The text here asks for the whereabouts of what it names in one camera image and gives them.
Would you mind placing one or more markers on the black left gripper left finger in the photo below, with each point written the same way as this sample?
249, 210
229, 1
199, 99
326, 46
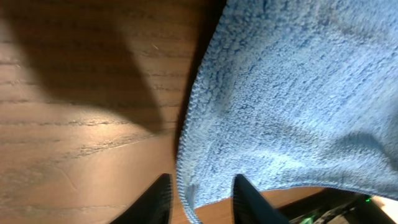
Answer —
154, 206

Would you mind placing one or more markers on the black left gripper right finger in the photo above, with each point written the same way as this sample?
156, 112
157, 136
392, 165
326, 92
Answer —
250, 207

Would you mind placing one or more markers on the blue microfiber cloth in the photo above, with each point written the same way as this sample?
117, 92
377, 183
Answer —
294, 94

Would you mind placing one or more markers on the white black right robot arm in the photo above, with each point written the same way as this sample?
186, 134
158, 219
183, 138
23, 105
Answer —
336, 206

